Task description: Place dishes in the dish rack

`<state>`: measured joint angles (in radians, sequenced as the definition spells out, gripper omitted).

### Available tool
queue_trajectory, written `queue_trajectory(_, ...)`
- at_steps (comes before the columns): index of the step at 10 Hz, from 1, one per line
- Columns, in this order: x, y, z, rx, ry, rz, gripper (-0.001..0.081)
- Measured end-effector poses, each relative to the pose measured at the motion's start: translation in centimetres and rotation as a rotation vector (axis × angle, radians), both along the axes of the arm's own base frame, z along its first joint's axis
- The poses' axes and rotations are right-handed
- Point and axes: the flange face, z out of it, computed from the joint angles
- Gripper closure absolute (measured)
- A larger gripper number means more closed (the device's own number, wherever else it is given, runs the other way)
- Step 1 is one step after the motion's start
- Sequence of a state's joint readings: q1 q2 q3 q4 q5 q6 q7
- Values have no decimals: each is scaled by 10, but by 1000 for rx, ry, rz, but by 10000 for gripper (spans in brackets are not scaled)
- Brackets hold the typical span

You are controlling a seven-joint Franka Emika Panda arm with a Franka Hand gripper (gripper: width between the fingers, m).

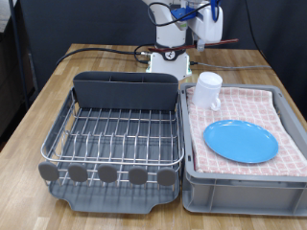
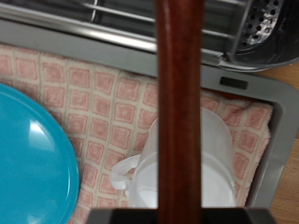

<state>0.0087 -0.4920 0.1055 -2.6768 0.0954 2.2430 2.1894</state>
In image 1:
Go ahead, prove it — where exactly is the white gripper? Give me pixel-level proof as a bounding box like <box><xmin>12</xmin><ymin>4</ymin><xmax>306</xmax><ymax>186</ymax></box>
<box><xmin>188</xmin><ymin>3</ymin><xmax>224</xmax><ymax>53</ymax></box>

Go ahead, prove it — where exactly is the blue plate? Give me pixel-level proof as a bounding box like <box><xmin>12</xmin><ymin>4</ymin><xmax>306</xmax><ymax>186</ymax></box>
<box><xmin>202</xmin><ymin>119</ymin><xmax>279</xmax><ymax>164</ymax></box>

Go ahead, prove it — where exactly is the white mug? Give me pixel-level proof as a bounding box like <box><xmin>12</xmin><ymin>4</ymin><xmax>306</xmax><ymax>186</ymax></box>
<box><xmin>192</xmin><ymin>71</ymin><xmax>224</xmax><ymax>111</ymax></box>

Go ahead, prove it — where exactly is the pink checked cloth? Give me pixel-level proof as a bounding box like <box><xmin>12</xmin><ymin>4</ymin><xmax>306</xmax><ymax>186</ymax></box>
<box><xmin>186</xmin><ymin>85</ymin><xmax>307</xmax><ymax>177</ymax></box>

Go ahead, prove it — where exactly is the dark grey utensil holder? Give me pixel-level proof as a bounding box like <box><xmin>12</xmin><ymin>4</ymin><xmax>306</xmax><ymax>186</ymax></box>
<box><xmin>72</xmin><ymin>70</ymin><xmax>179</xmax><ymax>111</ymax></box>

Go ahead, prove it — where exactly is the grey plastic crate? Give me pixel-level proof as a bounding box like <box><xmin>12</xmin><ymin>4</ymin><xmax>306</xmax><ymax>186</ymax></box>
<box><xmin>178</xmin><ymin>82</ymin><xmax>307</xmax><ymax>217</ymax></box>

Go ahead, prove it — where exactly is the grey plastic drain tray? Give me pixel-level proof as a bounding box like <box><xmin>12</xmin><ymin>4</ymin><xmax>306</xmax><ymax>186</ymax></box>
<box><xmin>47</xmin><ymin>87</ymin><xmax>182</xmax><ymax>215</ymax></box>

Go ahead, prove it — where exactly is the black metal pole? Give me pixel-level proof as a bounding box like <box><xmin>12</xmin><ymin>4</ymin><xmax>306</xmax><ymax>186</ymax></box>
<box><xmin>8</xmin><ymin>0</ymin><xmax>32</xmax><ymax>109</ymax></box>

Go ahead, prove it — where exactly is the dark side cabinet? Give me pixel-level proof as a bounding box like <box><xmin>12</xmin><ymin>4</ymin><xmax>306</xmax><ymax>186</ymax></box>
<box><xmin>0</xmin><ymin>18</ymin><xmax>36</xmax><ymax>142</ymax></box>

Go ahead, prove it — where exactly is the blue cable clip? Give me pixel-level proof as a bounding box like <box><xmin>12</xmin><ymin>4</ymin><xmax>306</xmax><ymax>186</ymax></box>
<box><xmin>209</xmin><ymin>0</ymin><xmax>223</xmax><ymax>23</ymax></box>

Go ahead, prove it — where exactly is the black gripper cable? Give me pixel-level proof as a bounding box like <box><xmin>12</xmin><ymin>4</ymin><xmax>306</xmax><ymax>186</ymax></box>
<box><xmin>147</xmin><ymin>1</ymin><xmax>212</xmax><ymax>27</ymax></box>

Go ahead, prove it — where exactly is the looped black cable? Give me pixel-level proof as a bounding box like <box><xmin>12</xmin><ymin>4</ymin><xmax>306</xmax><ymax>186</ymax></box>
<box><xmin>133</xmin><ymin>42</ymin><xmax>156</xmax><ymax>64</ymax></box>

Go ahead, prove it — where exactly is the thin black hanging cable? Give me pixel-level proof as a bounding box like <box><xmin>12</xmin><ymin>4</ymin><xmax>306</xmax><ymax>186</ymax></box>
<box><xmin>243</xmin><ymin>0</ymin><xmax>277</xmax><ymax>73</ymax></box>

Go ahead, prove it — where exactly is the long black table cable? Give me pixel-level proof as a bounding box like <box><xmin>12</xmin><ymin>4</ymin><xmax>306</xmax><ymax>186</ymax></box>
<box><xmin>56</xmin><ymin>46</ymin><xmax>152</xmax><ymax>67</ymax></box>

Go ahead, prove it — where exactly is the metal wire dish rack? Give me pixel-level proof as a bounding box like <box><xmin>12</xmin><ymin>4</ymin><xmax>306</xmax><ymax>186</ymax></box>
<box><xmin>37</xmin><ymin>87</ymin><xmax>185</xmax><ymax>190</ymax></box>

